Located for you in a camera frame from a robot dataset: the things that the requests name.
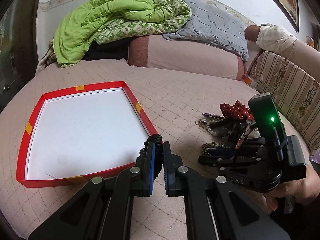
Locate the black beaded scrunchie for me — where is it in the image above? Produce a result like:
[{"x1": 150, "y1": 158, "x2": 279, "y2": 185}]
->
[{"x1": 139, "y1": 134, "x2": 163, "y2": 180}]

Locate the red polka dot scrunchie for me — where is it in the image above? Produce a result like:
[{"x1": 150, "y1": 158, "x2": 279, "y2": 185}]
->
[{"x1": 220, "y1": 100, "x2": 254, "y2": 121}]

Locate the leopard print scrunchie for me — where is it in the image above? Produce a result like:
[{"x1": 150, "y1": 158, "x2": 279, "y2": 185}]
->
[{"x1": 201, "y1": 142, "x2": 228, "y2": 156}]

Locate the right hand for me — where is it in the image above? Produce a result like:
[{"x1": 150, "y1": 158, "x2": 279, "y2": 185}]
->
[{"x1": 264, "y1": 165, "x2": 319, "y2": 211}]

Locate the striped floral headboard cushion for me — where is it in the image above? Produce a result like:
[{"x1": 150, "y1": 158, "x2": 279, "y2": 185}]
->
[{"x1": 248, "y1": 51, "x2": 319, "y2": 155}]

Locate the red shallow tray box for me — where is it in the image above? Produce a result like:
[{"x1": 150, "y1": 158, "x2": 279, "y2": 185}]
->
[{"x1": 16, "y1": 81, "x2": 157, "y2": 188}]

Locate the pink bolster pillow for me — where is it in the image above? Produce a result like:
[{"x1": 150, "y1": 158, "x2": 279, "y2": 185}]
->
[{"x1": 127, "y1": 35, "x2": 245, "y2": 80}]

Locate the beige cloth on headboard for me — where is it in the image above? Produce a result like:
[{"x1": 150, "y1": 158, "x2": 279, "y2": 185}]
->
[{"x1": 256, "y1": 24, "x2": 298, "y2": 54}]

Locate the grey quilted pillow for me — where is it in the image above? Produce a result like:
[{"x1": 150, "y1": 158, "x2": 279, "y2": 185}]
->
[{"x1": 163, "y1": 0, "x2": 249, "y2": 61}]

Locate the green quilted comforter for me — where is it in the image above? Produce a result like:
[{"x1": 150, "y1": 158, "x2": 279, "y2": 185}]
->
[{"x1": 53, "y1": 0, "x2": 191, "y2": 67}]

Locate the black camera box green light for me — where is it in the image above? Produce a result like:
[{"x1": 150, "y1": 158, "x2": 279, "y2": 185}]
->
[{"x1": 248, "y1": 92, "x2": 287, "y2": 161}]

